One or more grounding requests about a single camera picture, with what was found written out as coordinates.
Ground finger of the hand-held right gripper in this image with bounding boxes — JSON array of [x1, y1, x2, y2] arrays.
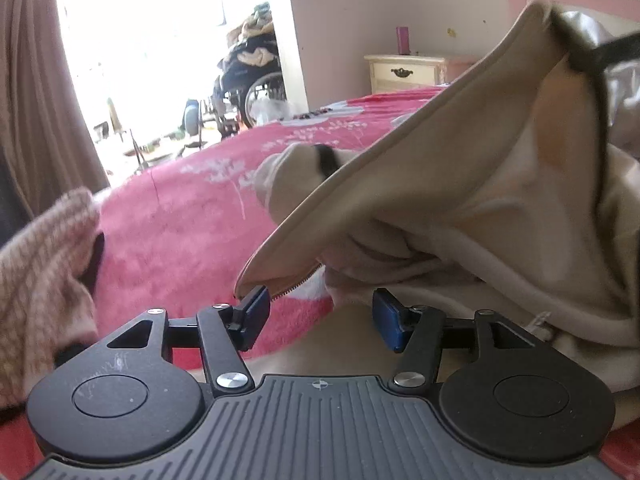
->
[[567, 34, 640, 75]]

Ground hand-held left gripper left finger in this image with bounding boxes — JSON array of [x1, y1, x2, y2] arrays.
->
[[106, 285, 272, 401]]

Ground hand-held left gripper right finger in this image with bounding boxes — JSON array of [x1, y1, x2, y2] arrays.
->
[[372, 287, 551, 401]]

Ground beige zip sweatshirt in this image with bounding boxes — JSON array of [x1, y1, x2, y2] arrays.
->
[[234, 0, 640, 431]]

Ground beige bundled clothes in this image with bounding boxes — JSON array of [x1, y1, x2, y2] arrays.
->
[[227, 5, 278, 68]]

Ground pink floral blanket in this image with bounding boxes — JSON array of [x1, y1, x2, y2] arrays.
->
[[0, 85, 640, 480]]

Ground white plastic bag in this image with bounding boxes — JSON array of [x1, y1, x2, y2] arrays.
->
[[250, 97, 291, 126]]

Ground grey green chair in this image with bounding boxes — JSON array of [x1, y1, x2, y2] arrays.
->
[[181, 99, 202, 137]]

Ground cream nightstand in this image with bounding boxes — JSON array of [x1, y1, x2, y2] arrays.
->
[[364, 54, 476, 95]]

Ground beige checked knit sweater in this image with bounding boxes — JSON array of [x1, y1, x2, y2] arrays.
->
[[0, 187, 103, 406]]

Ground wheelchair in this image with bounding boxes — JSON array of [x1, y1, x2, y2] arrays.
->
[[210, 2, 288, 136]]

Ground brown curtain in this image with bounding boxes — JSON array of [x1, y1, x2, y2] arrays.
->
[[0, 0, 111, 226]]

